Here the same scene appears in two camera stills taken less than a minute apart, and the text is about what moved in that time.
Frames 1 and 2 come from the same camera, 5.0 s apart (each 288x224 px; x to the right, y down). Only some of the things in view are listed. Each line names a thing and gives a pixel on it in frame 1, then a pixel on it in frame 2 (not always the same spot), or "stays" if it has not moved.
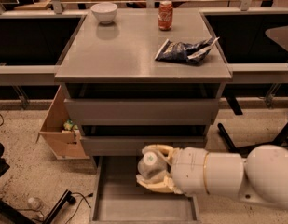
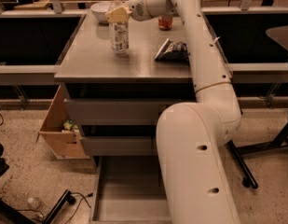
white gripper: x=189 y=169 -> x=137 y=7
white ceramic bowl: x=104 y=12 stays
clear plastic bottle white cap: x=151 y=165 -> x=118 y=31
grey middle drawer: x=132 y=146 stays
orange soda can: x=165 y=15 stays
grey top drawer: x=144 y=111 stays
